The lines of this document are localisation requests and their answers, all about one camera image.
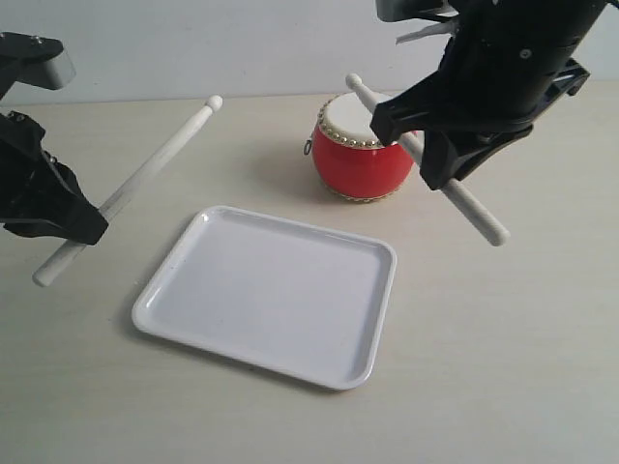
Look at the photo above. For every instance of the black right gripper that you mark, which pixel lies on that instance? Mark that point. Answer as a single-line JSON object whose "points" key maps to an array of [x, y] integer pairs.
{"points": [[507, 63]]}

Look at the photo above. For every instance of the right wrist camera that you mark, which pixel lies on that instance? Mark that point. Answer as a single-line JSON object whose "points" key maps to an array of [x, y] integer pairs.
{"points": [[443, 17]]}

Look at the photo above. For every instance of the red small drum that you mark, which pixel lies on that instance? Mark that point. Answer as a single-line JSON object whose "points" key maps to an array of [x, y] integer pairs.
{"points": [[348, 157]]}

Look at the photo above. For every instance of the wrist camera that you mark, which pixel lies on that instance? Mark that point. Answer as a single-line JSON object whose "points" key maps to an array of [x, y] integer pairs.
{"points": [[443, 17], [34, 61]]}

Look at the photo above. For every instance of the wooden drumstick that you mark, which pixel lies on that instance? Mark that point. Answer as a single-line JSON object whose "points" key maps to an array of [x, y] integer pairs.
{"points": [[64, 256], [455, 191]]}

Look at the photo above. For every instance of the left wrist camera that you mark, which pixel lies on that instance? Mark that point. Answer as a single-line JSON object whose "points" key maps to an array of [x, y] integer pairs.
{"points": [[34, 61]]}

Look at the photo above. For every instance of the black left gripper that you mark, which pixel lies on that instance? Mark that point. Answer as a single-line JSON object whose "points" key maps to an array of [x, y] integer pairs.
{"points": [[39, 198]]}

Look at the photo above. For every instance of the white plastic tray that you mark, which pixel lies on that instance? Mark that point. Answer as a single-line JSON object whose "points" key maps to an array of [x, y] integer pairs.
{"points": [[300, 300]]}

